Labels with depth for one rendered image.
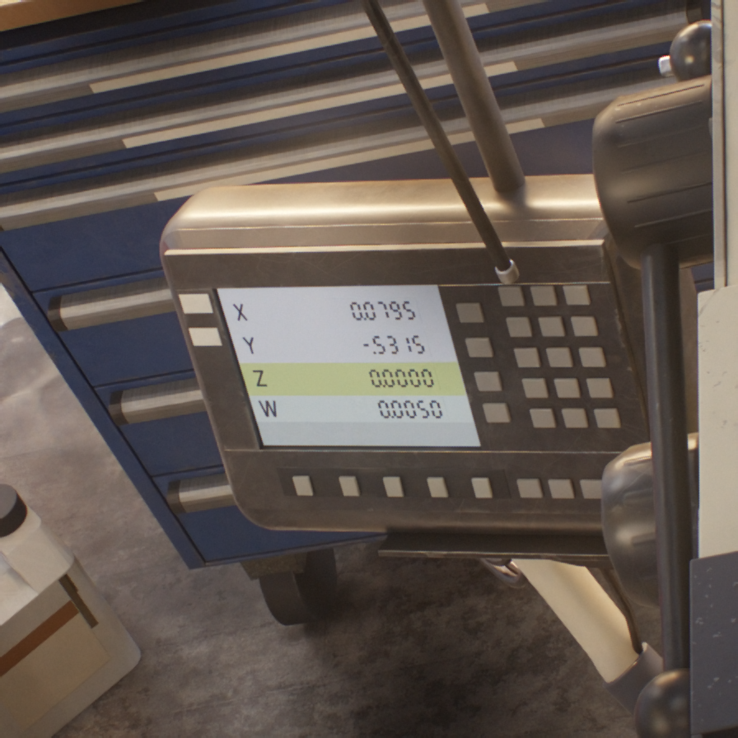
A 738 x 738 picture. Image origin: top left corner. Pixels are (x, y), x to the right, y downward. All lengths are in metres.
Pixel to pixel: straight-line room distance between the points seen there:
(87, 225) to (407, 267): 1.17
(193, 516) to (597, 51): 0.80
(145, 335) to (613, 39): 0.62
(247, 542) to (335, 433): 1.38
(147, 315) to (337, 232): 1.17
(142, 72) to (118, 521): 0.99
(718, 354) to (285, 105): 1.95
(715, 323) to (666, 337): 0.13
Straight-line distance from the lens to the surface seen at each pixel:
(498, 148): 2.20
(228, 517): 3.67
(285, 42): 3.13
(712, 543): 1.20
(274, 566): 3.76
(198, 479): 3.62
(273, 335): 2.30
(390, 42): 1.51
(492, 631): 3.76
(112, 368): 3.52
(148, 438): 3.59
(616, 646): 2.46
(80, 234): 3.38
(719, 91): 1.39
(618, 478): 1.46
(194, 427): 3.56
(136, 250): 3.38
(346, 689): 3.78
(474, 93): 2.17
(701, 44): 1.64
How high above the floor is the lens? 2.77
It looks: 43 degrees down
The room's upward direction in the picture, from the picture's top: 30 degrees counter-clockwise
